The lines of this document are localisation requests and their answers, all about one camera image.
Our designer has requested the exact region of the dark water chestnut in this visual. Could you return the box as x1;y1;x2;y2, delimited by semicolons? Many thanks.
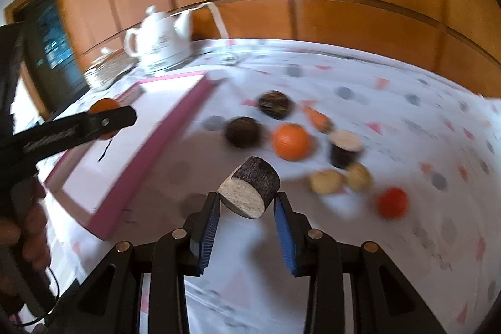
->
258;91;295;120
224;117;261;148

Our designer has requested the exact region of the small orange carrot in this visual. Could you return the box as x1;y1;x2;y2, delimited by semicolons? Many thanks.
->
303;106;334;134

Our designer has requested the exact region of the red tomato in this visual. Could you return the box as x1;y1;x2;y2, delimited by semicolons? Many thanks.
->
377;187;408;219

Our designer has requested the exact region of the person left hand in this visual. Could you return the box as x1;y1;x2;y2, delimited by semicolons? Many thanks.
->
1;178;51;271

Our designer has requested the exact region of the orange tangerine with stem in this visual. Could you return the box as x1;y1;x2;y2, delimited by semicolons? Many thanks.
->
88;97;121;140

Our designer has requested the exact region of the white ceramic electric kettle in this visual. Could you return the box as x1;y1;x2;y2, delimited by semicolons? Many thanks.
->
123;5;193;72

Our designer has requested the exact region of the patterned white tablecloth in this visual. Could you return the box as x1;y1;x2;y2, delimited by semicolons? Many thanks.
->
65;42;500;333

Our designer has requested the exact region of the white power cord with plug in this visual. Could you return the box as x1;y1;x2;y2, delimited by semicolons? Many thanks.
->
190;2;240;65

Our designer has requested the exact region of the dark screen with frame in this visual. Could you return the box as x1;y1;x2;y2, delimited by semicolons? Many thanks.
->
4;0;89;120

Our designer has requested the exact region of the dark yam chunk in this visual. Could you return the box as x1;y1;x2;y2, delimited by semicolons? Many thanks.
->
217;156;281;219
329;130;364;169

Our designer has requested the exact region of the tan potato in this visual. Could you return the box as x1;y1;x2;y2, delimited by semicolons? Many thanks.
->
346;163;374;193
309;170;345;196

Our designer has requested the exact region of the pink shallow box tray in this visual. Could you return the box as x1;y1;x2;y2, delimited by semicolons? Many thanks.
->
45;71;214;240

